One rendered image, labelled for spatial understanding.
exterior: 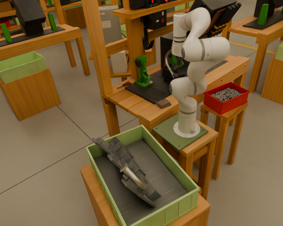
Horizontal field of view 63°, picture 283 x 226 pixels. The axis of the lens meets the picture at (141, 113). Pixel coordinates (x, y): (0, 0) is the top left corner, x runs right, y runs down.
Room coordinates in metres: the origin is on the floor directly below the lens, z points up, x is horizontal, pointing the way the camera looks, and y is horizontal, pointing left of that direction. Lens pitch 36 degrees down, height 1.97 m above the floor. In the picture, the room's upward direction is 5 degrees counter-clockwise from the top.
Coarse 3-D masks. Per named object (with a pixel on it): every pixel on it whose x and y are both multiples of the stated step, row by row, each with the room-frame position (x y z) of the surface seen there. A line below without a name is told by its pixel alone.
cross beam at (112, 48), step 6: (168, 24) 2.51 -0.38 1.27; (150, 30) 2.35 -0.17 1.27; (156, 30) 2.38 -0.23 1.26; (162, 30) 2.44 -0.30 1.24; (168, 30) 2.50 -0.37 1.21; (150, 36) 2.33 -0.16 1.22; (156, 36) 2.38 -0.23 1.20; (114, 42) 2.10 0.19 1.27; (120, 42) 2.09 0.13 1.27; (126, 42) 2.13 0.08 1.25; (108, 48) 2.00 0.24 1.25; (114, 48) 2.04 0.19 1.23; (120, 48) 2.09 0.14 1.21; (126, 48) 2.13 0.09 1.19; (108, 54) 2.00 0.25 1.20
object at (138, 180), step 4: (124, 168) 0.68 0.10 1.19; (128, 168) 0.69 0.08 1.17; (124, 172) 0.68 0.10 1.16; (128, 172) 0.67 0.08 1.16; (132, 172) 0.68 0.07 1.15; (128, 176) 0.66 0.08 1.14; (132, 176) 0.66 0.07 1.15; (136, 176) 0.67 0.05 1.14; (140, 176) 0.80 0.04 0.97; (132, 180) 0.65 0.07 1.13; (136, 180) 0.65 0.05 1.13; (140, 180) 0.66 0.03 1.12; (136, 184) 0.64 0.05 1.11; (140, 184) 0.64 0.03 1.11; (144, 184) 0.66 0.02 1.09; (140, 188) 0.65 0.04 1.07; (144, 188) 0.65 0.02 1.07
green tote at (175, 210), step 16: (144, 128) 1.21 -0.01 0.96; (96, 144) 1.10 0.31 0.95; (160, 144) 1.04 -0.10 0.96; (160, 160) 1.02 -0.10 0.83; (96, 176) 0.96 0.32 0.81; (176, 176) 0.86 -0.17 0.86; (192, 192) 0.68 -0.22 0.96; (112, 208) 0.72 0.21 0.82; (176, 208) 0.64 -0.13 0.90; (192, 208) 0.68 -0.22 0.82; (144, 224) 0.56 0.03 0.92; (160, 224) 0.60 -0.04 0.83
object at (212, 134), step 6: (204, 126) 1.29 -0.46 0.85; (210, 132) 1.23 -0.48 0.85; (216, 132) 1.22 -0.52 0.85; (204, 138) 1.17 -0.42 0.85; (210, 138) 1.17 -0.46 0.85; (192, 144) 1.12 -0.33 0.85; (198, 144) 1.12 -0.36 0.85; (204, 144) 1.14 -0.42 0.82; (186, 150) 1.07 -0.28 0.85; (192, 150) 1.07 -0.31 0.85; (186, 156) 1.04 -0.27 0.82
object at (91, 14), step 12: (84, 0) 1.85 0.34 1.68; (96, 0) 1.88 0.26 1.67; (84, 12) 1.88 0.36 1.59; (96, 12) 1.87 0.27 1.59; (96, 24) 1.86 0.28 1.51; (132, 24) 2.08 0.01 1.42; (96, 36) 1.84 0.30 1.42; (132, 36) 2.07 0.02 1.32; (96, 48) 1.83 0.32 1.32; (132, 48) 2.09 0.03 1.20; (96, 60) 1.86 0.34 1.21; (132, 60) 2.10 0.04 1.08; (96, 72) 1.89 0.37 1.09; (108, 72) 1.88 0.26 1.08; (132, 72) 2.12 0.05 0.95; (108, 84) 1.86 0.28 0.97
